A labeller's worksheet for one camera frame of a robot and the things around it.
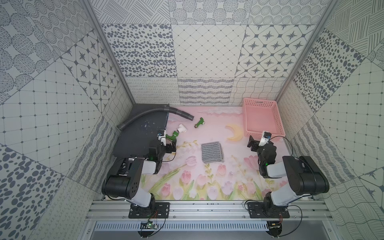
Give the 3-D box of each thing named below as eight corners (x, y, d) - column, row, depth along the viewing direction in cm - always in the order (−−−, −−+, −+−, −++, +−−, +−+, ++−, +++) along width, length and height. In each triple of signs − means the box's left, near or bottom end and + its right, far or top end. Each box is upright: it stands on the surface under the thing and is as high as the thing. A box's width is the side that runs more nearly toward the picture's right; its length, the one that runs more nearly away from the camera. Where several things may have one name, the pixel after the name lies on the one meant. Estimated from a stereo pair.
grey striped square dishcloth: (201, 163, 92) (201, 161, 90) (201, 144, 101) (201, 141, 99) (223, 163, 93) (223, 161, 90) (221, 144, 101) (221, 141, 99)
